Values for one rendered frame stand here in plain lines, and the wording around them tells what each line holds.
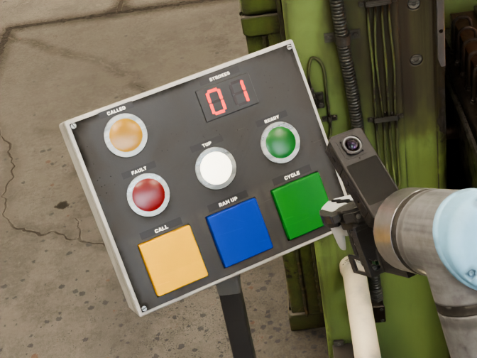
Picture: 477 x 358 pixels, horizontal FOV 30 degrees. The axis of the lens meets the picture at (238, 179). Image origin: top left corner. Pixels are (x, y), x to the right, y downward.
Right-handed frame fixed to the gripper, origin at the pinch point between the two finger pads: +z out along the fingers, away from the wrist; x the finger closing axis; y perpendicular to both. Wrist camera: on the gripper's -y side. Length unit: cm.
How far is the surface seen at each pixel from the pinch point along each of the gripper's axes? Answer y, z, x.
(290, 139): -8.6, 10.6, 1.5
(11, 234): 5, 204, -36
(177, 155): -12.2, 11.0, -14.4
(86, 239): 15, 188, -15
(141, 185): -10.2, 10.7, -20.5
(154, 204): -7.3, 10.6, -19.7
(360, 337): 29.8, 33.9, 9.4
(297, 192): -1.4, 10.3, -0.3
